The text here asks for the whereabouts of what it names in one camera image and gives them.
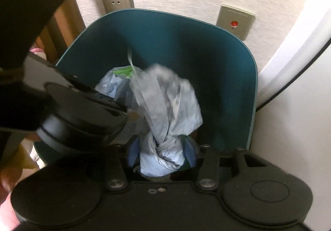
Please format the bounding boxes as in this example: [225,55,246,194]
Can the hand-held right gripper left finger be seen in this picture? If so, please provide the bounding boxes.
[105,140,140,192]

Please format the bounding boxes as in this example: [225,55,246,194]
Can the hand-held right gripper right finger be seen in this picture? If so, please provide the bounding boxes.
[184,138,265,192]

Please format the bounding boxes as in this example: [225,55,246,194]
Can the wooden slatted furniture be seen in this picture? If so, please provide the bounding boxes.
[36,0,86,65]

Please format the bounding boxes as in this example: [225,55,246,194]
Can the metal wall switch red light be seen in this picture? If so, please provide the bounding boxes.
[216,4,256,40]

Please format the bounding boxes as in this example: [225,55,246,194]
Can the metal wall socket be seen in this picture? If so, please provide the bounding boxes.
[101,0,135,13]

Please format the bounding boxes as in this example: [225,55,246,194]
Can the white grey green wrapper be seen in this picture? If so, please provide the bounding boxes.
[95,47,136,101]

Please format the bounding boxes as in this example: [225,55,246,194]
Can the teal trash bin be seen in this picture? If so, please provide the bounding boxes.
[34,8,259,169]

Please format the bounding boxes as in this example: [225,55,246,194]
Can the yellow object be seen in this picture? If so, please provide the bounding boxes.
[14,147,38,169]

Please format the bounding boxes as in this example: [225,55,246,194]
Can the knotted grey blue plastic bag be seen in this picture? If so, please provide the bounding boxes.
[129,63,204,178]

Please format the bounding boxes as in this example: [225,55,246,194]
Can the white door frame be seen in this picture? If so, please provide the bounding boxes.
[256,0,331,113]

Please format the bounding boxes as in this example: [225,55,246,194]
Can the pink item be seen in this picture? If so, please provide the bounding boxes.
[29,48,45,61]

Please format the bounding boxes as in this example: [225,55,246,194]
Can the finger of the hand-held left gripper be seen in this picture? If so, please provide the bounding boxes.
[72,76,128,114]

